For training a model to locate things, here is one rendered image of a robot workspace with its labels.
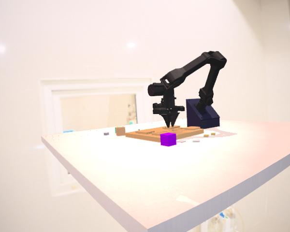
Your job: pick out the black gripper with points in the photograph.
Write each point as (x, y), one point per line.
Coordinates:
(169, 111)

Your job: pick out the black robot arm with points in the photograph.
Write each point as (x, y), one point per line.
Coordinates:
(177, 76)

